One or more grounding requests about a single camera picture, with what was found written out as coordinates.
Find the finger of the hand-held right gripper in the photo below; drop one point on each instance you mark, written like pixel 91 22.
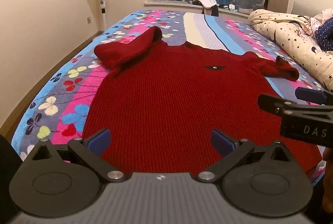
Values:
pixel 273 105
pixel 309 95

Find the person's right forearm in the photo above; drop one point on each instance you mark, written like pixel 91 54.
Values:
pixel 328 174

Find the cream star-printed quilt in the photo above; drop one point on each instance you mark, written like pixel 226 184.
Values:
pixel 286 36

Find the floral striped bed blanket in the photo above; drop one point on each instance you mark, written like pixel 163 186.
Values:
pixel 65 99

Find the pink floral pillow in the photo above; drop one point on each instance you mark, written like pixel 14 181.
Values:
pixel 321 18

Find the white clothes pile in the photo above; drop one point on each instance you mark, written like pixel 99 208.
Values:
pixel 205 0

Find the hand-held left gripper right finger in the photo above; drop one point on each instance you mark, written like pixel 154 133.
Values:
pixel 221 142

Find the red knitted sweater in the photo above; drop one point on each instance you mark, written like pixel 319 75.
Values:
pixel 169 96

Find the dark chair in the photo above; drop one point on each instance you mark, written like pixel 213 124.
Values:
pixel 214 11

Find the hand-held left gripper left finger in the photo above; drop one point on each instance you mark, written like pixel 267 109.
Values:
pixel 100 141

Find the navy polka dot cloth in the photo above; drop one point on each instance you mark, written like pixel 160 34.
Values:
pixel 325 33

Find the window sill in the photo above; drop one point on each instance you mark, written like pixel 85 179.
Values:
pixel 169 4

